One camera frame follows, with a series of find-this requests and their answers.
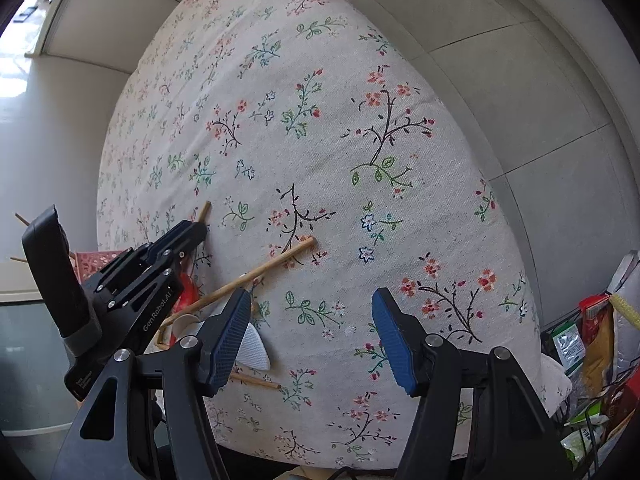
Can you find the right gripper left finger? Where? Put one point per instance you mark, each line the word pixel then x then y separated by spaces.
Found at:
pixel 145 417

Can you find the red plastic spoon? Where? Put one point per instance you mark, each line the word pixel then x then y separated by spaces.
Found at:
pixel 188 296

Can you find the white plastic spoon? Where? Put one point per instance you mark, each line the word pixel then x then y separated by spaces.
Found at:
pixel 252 351

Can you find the wooden chopstick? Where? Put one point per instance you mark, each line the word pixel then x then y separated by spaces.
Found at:
pixel 204 212
pixel 250 380
pixel 227 289

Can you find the pink perforated utensil basket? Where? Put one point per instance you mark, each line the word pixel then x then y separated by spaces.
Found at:
pixel 86 264

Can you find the wooden chopstick on table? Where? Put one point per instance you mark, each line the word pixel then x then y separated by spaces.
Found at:
pixel 250 380

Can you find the snack packages pile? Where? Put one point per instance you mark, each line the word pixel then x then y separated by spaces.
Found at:
pixel 597 351

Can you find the floral tablecloth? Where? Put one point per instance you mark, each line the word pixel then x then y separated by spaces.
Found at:
pixel 297 119

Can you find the white lower cabinets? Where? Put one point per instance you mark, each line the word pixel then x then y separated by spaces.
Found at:
pixel 111 34

